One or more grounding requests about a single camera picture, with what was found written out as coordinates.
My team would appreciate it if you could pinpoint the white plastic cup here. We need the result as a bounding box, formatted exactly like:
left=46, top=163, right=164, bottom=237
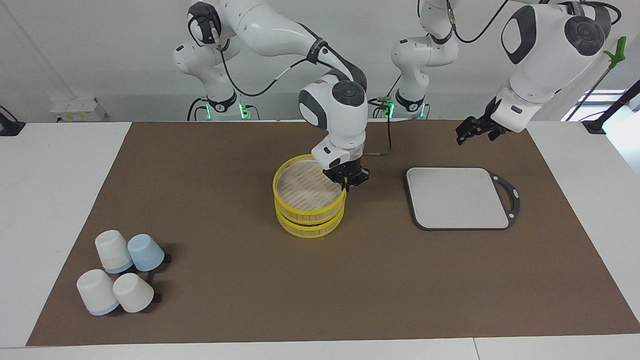
left=112, top=272, right=155, bottom=314
left=76, top=268, right=121, bottom=317
left=94, top=229, right=134, bottom=275

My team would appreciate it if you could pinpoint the white power box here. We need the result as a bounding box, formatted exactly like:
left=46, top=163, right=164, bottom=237
left=50, top=97, right=108, bottom=123

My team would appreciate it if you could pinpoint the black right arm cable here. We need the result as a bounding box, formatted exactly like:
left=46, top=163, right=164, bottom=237
left=212, top=20, right=396, bottom=157

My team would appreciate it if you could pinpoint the green-tipped pole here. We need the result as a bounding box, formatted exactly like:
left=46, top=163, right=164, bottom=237
left=564, top=36, right=628, bottom=122

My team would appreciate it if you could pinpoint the brown table mat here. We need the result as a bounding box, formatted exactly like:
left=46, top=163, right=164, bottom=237
left=26, top=120, right=640, bottom=347

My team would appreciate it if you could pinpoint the light blue plastic cup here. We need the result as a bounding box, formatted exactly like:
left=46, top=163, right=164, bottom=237
left=127, top=233, right=166, bottom=272

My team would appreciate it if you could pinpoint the yellow-rimmed bamboo steamer tier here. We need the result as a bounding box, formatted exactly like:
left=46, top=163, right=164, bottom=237
left=275, top=202, right=346, bottom=239
left=272, top=154, right=347, bottom=224

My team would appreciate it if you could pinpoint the black desk mount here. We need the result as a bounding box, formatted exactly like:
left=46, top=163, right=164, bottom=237
left=0, top=105, right=26, bottom=137

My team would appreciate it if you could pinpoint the white grey-rimmed cutting board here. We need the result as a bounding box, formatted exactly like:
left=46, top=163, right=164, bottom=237
left=404, top=166, right=521, bottom=232

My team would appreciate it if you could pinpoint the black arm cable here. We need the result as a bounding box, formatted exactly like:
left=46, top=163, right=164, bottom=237
left=445, top=0, right=622, bottom=46
left=212, top=20, right=396, bottom=157

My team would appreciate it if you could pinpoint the black clamp stand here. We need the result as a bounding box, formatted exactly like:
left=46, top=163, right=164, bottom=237
left=582, top=79, right=640, bottom=135

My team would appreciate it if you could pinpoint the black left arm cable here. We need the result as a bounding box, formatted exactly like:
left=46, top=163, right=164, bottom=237
left=445, top=0, right=622, bottom=46

